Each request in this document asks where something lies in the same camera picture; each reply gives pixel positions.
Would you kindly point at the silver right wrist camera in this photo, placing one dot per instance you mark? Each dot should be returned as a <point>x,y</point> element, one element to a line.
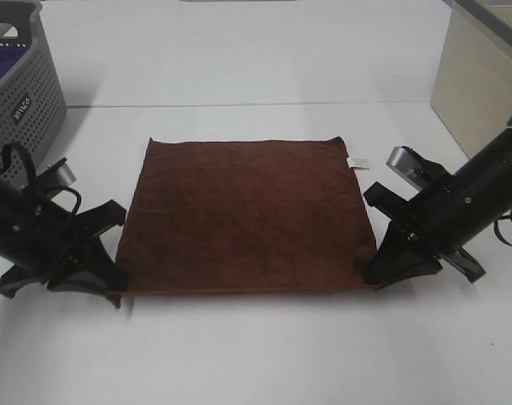
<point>414,168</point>

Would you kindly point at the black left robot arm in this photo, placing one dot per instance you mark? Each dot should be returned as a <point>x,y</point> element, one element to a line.
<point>19,181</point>

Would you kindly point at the beige storage box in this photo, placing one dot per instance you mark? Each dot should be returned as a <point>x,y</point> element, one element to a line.
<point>472,93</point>

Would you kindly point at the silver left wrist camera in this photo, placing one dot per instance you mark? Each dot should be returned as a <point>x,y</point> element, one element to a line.
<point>60,174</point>

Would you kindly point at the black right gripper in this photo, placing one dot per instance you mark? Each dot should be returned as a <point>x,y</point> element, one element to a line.
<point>408,250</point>

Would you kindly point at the brown square towel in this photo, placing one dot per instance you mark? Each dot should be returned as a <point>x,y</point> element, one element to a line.
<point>259,217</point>

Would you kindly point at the grey perforated plastic basket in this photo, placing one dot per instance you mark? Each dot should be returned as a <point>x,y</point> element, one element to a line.
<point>32,105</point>

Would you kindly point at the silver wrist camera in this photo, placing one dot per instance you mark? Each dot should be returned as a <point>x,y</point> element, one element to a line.
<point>60,174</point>
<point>414,168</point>

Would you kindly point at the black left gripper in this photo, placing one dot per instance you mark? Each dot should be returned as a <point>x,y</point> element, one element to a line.
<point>58,249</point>

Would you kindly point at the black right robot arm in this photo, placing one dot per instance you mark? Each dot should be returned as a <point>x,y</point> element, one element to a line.
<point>447,212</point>

